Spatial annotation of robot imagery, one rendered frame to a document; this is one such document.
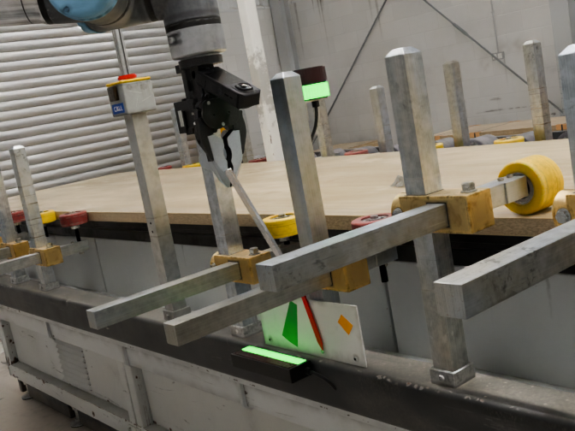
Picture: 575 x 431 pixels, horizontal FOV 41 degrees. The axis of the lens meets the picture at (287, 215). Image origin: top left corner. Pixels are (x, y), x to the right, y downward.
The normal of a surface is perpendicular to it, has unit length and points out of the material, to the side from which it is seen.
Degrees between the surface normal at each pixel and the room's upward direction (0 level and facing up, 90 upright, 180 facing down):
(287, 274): 90
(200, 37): 90
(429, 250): 90
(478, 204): 90
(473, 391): 0
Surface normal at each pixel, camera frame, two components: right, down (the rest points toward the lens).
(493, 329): -0.76, 0.24
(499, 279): 0.62, 0.01
